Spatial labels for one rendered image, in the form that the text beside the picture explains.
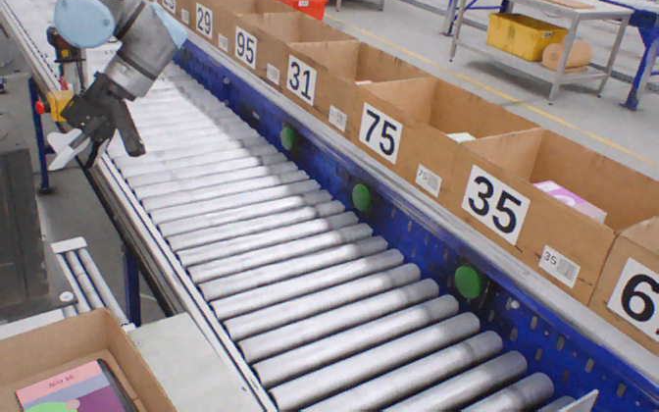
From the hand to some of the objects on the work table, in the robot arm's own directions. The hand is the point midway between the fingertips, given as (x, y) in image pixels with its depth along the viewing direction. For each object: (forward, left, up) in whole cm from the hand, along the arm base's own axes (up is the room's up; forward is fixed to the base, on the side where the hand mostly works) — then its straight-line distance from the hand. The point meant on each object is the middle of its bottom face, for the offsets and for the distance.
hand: (71, 173), depth 119 cm
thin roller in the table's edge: (0, -10, -23) cm, 25 cm away
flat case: (-10, -44, -19) cm, 49 cm away
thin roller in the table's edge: (-5, -10, -23) cm, 25 cm away
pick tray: (-19, -46, -20) cm, 53 cm away
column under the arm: (-19, -2, -20) cm, 27 cm away
